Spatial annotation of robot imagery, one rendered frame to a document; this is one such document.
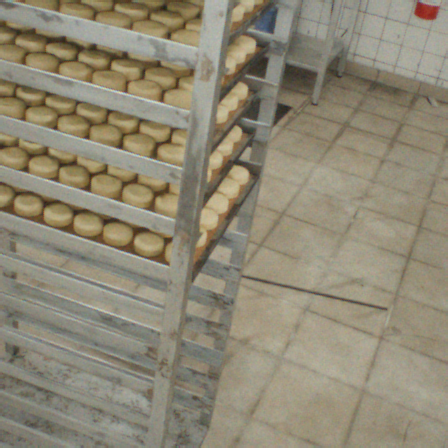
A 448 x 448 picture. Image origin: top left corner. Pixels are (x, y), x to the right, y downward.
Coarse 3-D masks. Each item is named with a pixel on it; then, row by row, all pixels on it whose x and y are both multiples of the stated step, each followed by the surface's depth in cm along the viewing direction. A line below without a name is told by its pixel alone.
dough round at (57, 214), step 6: (54, 204) 119; (60, 204) 119; (66, 204) 119; (48, 210) 117; (54, 210) 117; (60, 210) 118; (66, 210) 118; (72, 210) 119; (48, 216) 116; (54, 216) 116; (60, 216) 116; (66, 216) 117; (72, 216) 118; (48, 222) 117; (54, 222) 116; (60, 222) 116; (66, 222) 117
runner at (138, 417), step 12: (0, 360) 134; (12, 372) 135; (24, 372) 134; (36, 384) 134; (48, 384) 133; (60, 384) 132; (72, 396) 133; (84, 396) 131; (96, 396) 131; (108, 408) 131; (120, 408) 130; (132, 420) 130; (144, 420) 129
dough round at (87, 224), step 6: (78, 216) 117; (84, 216) 117; (90, 216) 118; (96, 216) 118; (78, 222) 116; (84, 222) 116; (90, 222) 116; (96, 222) 116; (102, 222) 117; (78, 228) 115; (84, 228) 115; (90, 228) 115; (96, 228) 116; (102, 228) 117; (84, 234) 116; (90, 234) 116; (96, 234) 116
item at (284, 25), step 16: (288, 16) 125; (288, 32) 126; (288, 48) 130; (272, 64) 130; (272, 80) 132; (272, 112) 135; (256, 144) 140; (256, 160) 142; (256, 192) 146; (240, 224) 151; (240, 256) 155; (240, 272) 158; (224, 320) 167; (224, 352) 173; (208, 416) 186
